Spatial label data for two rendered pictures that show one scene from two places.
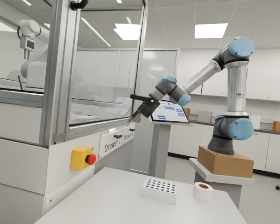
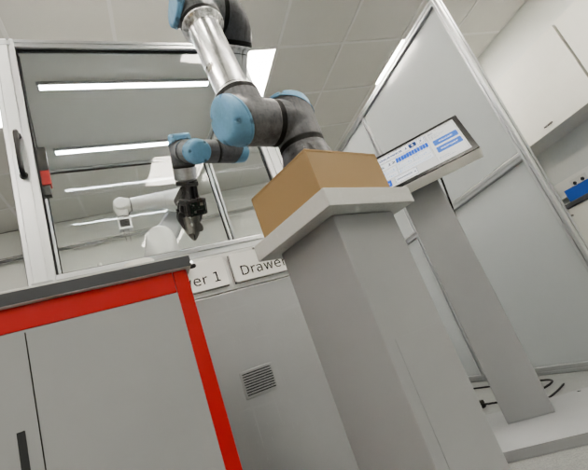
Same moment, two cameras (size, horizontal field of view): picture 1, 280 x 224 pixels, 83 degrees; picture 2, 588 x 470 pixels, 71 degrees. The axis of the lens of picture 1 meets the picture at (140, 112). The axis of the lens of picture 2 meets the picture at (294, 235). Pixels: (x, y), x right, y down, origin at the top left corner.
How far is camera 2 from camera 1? 139 cm
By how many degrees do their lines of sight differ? 53
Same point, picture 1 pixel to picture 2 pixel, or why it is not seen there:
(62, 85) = (30, 241)
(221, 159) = (260, 199)
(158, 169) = (473, 316)
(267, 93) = not seen: outside the picture
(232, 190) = (324, 249)
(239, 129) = (217, 125)
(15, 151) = not seen: hidden behind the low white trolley
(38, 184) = not seen: hidden behind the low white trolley
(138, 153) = (528, 312)
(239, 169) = (292, 192)
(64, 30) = (19, 199)
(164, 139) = (441, 233)
